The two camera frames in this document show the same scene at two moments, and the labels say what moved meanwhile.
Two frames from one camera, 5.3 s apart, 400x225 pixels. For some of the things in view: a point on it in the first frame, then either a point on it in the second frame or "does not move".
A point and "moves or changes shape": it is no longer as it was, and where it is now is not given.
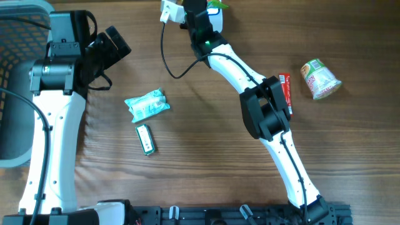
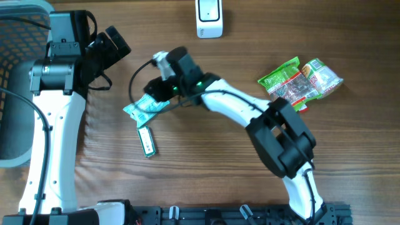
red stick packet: x=284 y=78 to x=304 y=110
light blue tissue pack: x=147 y=105 moves or changes shape
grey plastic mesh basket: x=25 y=29 does not move
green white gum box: x=145 y=139 does not move
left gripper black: x=114 y=54 does not move
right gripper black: x=185 y=27 to x=161 y=94
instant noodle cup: x=321 y=83 does not move
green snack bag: x=215 y=4 to x=289 y=82
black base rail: x=244 y=214 does not move
